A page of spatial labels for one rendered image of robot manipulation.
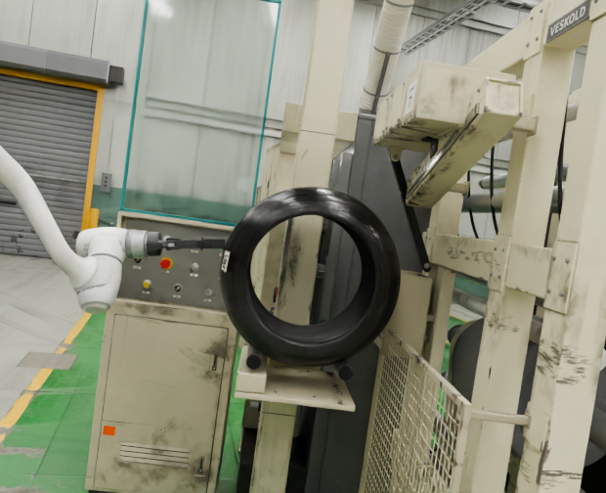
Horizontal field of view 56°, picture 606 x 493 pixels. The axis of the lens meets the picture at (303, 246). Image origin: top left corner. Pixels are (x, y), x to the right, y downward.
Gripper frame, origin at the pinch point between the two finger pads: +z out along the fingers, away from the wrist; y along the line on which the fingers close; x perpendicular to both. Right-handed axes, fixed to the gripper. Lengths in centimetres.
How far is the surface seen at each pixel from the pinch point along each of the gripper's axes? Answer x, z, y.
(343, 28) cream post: -75, 44, 26
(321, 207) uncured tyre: -11.1, 32.5, -11.7
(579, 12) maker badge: -56, 88, -50
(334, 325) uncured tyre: 29, 40, 15
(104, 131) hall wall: -150, -270, 847
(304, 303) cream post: 23.4, 30.0, 26.3
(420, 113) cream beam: -35, 56, -36
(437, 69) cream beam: -46, 60, -36
